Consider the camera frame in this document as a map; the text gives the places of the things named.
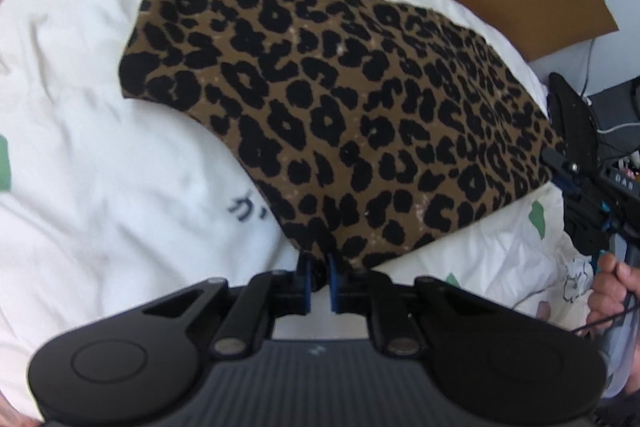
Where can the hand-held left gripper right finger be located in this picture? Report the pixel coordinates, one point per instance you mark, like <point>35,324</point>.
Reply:
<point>334,292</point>

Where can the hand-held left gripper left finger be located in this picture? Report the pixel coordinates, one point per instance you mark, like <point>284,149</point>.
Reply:
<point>306,287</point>

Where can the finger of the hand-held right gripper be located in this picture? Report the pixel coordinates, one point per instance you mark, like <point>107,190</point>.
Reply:
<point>562,164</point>

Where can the leopard print garment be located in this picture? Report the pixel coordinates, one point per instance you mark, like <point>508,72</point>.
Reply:
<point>325,107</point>

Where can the person's right hand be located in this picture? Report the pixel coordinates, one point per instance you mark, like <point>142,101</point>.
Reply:
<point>607,287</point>

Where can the black folded garment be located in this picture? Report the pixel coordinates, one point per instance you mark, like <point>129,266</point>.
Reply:
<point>575,117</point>

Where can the cream printed blanket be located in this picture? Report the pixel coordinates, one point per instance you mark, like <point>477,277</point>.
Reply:
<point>100,157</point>

